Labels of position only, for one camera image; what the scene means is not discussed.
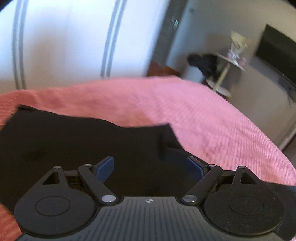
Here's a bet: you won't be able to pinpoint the black pants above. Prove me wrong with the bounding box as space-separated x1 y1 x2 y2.
0 104 296 240

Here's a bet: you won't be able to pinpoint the black clothing pile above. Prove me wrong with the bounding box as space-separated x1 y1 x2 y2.
187 54 218 78

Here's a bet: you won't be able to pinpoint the pink ribbed bedspread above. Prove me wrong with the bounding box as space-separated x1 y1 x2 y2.
0 75 296 241

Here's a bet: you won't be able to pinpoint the round white side table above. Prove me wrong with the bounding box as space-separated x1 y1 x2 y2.
206 53 245 98

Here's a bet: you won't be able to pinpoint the items on side table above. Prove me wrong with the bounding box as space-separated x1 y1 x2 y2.
226 31 251 65

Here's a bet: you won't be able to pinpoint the white wardrobe with black lines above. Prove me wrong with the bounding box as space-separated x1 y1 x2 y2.
1 1 169 93

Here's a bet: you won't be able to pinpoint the black television screen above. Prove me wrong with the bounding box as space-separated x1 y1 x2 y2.
255 25 295 82

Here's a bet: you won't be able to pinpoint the dark wooden door frame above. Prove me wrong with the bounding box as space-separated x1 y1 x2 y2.
147 0 188 76

